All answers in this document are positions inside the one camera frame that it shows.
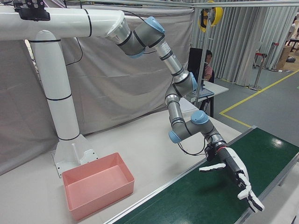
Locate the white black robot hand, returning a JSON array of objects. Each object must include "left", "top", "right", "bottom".
[{"left": 199, "top": 147, "right": 266, "bottom": 213}]

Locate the pink plastic basket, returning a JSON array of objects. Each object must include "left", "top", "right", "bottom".
[{"left": 62, "top": 152, "right": 135, "bottom": 222}]

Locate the green conveyor belt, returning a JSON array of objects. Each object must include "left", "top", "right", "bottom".
[{"left": 102, "top": 125, "right": 299, "bottom": 224}]

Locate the grey laptop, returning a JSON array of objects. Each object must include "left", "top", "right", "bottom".
[{"left": 184, "top": 85, "right": 215, "bottom": 103}]

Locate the white desk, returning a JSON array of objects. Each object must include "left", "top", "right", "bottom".
[{"left": 179, "top": 78, "right": 230, "bottom": 117}]

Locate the person in pink shirt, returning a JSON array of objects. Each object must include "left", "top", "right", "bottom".
[{"left": 202, "top": 50, "right": 215, "bottom": 83}]

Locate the black desk monitor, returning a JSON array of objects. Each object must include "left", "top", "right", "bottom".
[{"left": 187, "top": 48, "right": 206, "bottom": 81}]

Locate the cardboard box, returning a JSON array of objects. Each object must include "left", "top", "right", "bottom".
[{"left": 277, "top": 45, "right": 295, "bottom": 70}]

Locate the grey backdrop curtain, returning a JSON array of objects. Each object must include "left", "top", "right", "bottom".
[{"left": 0, "top": 4, "right": 196, "bottom": 175}]

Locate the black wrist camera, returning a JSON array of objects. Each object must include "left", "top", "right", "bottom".
[{"left": 204, "top": 144, "right": 217, "bottom": 162}]

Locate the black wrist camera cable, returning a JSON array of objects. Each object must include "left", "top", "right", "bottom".
[{"left": 177, "top": 136, "right": 212, "bottom": 156}]

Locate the silver stanchion post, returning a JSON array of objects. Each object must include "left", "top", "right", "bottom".
[
  {"left": 249, "top": 41, "right": 263, "bottom": 91},
  {"left": 267, "top": 42, "right": 279, "bottom": 70}
]

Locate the aluminium corner post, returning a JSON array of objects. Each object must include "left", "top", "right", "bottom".
[{"left": 195, "top": 7, "right": 211, "bottom": 110}]

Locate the yellow hose reel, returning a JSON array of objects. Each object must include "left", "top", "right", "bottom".
[{"left": 198, "top": 6, "right": 224, "bottom": 33}]

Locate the aluminium overhead frame beam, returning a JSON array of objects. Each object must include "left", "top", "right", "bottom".
[{"left": 44, "top": 0, "right": 299, "bottom": 9}]

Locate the black torso cable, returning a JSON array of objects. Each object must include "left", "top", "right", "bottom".
[{"left": 65, "top": 36, "right": 84, "bottom": 66}]

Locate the white robot torso pedestal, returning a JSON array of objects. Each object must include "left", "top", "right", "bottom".
[{"left": 0, "top": 7, "right": 126, "bottom": 179}]

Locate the black head camera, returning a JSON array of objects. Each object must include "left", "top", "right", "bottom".
[{"left": 13, "top": 0, "right": 51, "bottom": 21}]

